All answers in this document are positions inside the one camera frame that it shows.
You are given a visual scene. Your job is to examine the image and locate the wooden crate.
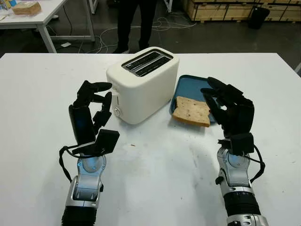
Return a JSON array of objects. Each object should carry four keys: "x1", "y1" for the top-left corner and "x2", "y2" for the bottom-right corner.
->
[{"x1": 187, "y1": 0, "x2": 301, "y2": 24}]

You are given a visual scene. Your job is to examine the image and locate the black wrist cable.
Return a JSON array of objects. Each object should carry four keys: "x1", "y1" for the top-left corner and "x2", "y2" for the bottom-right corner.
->
[
  {"x1": 244, "y1": 145, "x2": 266, "y2": 184},
  {"x1": 58, "y1": 145, "x2": 80, "y2": 183}
]

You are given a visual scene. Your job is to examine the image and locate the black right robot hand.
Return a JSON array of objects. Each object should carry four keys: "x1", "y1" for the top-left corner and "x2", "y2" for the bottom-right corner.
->
[{"x1": 200, "y1": 76, "x2": 256, "y2": 139}]

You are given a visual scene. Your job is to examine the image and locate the white side table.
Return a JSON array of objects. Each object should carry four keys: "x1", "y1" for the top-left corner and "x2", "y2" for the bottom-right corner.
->
[{"x1": 0, "y1": 0, "x2": 95, "y2": 54}]

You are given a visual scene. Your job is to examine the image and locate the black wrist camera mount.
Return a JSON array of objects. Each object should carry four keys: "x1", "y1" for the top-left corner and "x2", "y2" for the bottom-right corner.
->
[
  {"x1": 217, "y1": 133, "x2": 255, "y2": 156},
  {"x1": 71, "y1": 129, "x2": 120, "y2": 157}
]

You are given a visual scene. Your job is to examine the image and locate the bagged bread loaf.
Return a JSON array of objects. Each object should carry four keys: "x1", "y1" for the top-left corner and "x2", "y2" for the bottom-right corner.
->
[{"x1": 11, "y1": 1, "x2": 42, "y2": 16}]

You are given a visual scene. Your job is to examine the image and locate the brown bread slice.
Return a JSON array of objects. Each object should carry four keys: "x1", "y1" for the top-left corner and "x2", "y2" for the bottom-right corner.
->
[{"x1": 172, "y1": 96, "x2": 211, "y2": 128}]

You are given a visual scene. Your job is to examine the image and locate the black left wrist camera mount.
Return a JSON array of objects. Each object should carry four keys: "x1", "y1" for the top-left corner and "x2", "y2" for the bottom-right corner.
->
[{"x1": 71, "y1": 129, "x2": 120, "y2": 157}]

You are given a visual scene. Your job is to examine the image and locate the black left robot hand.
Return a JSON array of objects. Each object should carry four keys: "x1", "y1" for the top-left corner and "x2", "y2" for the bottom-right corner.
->
[{"x1": 68, "y1": 80, "x2": 113, "y2": 146}]

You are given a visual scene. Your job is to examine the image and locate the person in dark clothes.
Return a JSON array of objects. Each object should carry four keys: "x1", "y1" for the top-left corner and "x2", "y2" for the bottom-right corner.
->
[{"x1": 112, "y1": 0, "x2": 154, "y2": 54}]

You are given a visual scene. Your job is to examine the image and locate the cream white two-slot toaster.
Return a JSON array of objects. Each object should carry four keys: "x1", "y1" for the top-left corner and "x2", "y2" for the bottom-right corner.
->
[{"x1": 106, "y1": 47, "x2": 181, "y2": 125}]

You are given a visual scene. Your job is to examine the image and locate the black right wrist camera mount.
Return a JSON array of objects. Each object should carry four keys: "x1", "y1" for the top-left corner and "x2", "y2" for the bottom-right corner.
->
[{"x1": 217, "y1": 133, "x2": 255, "y2": 156}]

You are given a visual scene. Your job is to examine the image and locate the black waste bin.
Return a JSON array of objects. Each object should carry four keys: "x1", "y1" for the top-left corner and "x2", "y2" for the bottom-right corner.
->
[{"x1": 248, "y1": 7, "x2": 270, "y2": 30}]

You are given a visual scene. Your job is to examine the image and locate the blue plastic tray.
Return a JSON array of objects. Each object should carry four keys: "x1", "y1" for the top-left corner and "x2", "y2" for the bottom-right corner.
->
[{"x1": 169, "y1": 74, "x2": 223, "y2": 124}]

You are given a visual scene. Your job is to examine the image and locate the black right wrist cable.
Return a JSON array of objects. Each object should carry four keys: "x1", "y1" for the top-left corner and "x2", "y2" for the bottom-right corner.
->
[{"x1": 244, "y1": 145, "x2": 266, "y2": 184}]

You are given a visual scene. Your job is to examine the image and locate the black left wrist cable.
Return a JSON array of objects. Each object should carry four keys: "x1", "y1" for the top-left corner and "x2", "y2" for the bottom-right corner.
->
[{"x1": 58, "y1": 145, "x2": 80, "y2": 183}]

